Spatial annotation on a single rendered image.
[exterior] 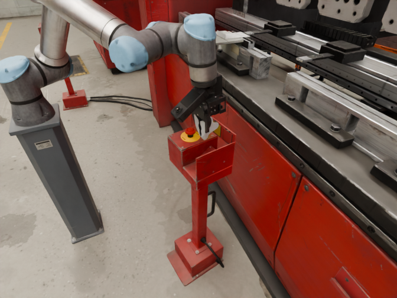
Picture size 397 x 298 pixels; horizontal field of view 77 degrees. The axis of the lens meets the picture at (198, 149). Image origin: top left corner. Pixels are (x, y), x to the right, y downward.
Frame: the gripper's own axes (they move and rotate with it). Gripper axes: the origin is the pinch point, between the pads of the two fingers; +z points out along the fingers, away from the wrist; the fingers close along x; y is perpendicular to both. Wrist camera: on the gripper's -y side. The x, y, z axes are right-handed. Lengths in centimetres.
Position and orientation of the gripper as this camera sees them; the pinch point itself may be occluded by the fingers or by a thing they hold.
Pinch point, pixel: (202, 137)
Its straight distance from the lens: 81.6
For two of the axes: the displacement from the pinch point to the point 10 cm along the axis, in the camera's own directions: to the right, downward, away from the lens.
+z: 0.8, 7.5, 6.5
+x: -5.4, -5.2, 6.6
